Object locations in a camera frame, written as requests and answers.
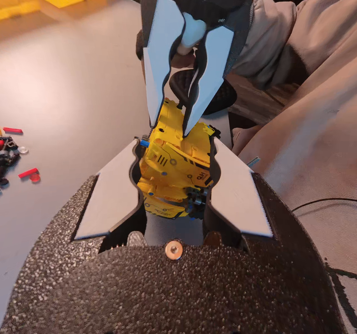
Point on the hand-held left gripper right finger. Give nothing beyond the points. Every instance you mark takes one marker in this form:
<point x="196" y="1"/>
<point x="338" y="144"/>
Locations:
<point x="237" y="200"/>

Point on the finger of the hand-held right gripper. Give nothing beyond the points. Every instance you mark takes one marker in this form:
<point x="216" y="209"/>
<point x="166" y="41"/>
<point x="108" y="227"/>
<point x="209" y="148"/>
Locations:
<point x="157" y="60"/>
<point x="214" y="68"/>

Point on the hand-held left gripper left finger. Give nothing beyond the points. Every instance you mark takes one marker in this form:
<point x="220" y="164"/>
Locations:
<point x="108" y="200"/>

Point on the yellow toy robot model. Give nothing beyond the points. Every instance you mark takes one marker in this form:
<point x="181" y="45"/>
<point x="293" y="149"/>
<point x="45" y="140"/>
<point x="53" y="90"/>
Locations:
<point x="173" y="158"/>

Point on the pile of small connector pins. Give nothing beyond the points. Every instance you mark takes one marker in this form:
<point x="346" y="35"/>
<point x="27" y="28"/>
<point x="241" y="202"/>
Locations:
<point x="8" y="155"/>

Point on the red round stud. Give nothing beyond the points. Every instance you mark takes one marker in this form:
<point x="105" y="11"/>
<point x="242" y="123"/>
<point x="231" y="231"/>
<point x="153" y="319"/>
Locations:
<point x="35" y="178"/>

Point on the person's beige sweatshirt torso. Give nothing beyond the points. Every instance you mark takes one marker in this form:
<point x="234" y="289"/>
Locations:
<point x="306" y="158"/>

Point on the long red axle pin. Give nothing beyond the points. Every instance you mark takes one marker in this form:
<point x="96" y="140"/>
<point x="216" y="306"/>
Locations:
<point x="12" y="130"/>
<point x="28" y="173"/>

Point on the clear round stud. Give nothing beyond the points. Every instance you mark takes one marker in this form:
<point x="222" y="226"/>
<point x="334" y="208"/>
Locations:
<point x="23" y="151"/>

